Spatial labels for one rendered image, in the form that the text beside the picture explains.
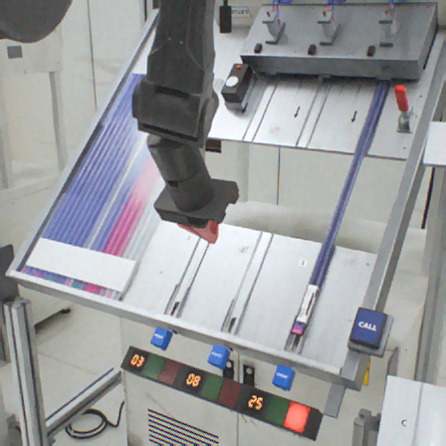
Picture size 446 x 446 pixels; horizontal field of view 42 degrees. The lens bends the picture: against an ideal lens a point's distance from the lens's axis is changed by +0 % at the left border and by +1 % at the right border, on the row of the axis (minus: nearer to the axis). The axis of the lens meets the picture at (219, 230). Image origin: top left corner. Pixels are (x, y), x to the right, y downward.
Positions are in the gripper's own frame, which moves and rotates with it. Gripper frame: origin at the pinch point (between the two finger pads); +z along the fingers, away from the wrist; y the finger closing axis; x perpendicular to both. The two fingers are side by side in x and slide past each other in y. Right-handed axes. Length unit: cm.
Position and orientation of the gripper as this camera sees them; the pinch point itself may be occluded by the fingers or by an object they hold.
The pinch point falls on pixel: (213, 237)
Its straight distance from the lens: 83.5
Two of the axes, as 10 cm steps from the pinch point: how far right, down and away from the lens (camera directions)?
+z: 2.6, 6.2, 7.3
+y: -8.7, -1.7, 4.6
